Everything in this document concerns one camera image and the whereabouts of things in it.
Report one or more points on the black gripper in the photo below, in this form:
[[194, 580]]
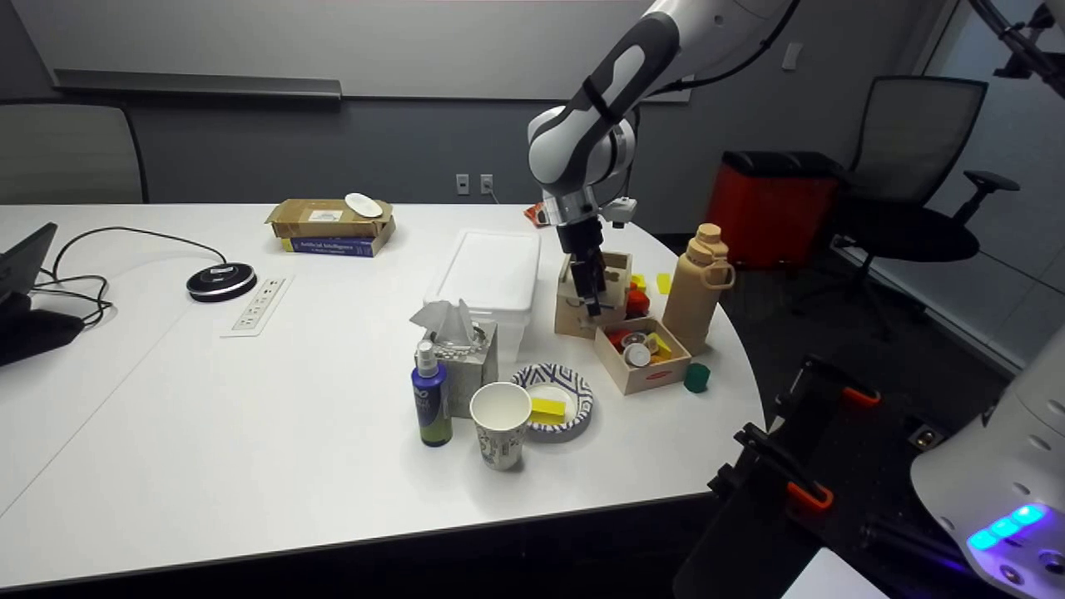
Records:
[[581, 250]]

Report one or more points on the wooden shape sorter box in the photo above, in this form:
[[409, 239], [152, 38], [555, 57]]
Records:
[[567, 318]]

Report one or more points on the wooden lid with shape holes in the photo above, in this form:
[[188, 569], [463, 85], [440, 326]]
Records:
[[616, 266]]

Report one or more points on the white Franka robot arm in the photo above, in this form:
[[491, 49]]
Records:
[[601, 144]]

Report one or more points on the open wooden toy tray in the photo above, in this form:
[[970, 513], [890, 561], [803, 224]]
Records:
[[653, 373]]

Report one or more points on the grey tissue box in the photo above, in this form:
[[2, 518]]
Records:
[[468, 354]]

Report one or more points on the red bin with black lid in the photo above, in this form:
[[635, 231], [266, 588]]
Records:
[[770, 219]]

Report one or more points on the flat cardboard box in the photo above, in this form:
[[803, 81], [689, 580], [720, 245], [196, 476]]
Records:
[[320, 220]]

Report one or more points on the red toy block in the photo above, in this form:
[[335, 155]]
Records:
[[635, 297]]

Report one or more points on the red toy piece in tray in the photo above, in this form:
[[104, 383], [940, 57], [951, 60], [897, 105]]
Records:
[[616, 337]]

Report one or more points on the white round toy piece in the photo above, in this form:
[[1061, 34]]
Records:
[[635, 354]]

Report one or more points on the yellow toy block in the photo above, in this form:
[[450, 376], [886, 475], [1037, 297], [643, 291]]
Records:
[[664, 283]]

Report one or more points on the yellow toy piece in tray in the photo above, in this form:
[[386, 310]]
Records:
[[660, 344]]

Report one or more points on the patterned paper plate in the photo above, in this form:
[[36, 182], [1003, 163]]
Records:
[[567, 387]]

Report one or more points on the orange snack bag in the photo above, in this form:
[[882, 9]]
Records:
[[532, 214]]

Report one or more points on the white plastic storage container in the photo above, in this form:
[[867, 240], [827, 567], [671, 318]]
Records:
[[491, 274]]

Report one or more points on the tan plastic bottle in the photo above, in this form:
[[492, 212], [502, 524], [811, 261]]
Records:
[[695, 291]]

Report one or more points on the yellow sponge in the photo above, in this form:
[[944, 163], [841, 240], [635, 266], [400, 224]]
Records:
[[547, 409]]

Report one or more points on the green toy block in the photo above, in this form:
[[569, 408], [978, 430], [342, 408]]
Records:
[[695, 376]]

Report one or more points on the white paper cup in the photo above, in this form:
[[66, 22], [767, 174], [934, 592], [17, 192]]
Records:
[[501, 426]]

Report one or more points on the purple label sanitizer bottle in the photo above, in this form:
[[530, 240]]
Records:
[[431, 400]]

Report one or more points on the white tape roll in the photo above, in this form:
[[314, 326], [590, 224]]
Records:
[[364, 203]]

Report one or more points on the blue book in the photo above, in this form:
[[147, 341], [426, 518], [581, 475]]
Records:
[[335, 246]]

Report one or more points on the black mesh office chair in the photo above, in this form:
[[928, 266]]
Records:
[[916, 169]]

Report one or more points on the round black speakerphone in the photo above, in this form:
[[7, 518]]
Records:
[[222, 280]]

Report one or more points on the white paper sheet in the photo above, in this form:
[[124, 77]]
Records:
[[833, 578]]

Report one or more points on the grey whiteboard tray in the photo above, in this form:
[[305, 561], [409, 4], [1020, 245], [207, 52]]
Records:
[[199, 85]]

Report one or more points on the beige chair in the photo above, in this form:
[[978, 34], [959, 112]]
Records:
[[66, 155]]

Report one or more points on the white wall outlet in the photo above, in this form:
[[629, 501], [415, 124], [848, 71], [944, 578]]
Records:
[[488, 182], [463, 182]]

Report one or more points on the white light switch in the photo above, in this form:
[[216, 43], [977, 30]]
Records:
[[788, 57]]

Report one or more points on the white wall whiteboard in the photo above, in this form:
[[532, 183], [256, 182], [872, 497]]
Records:
[[367, 38]]

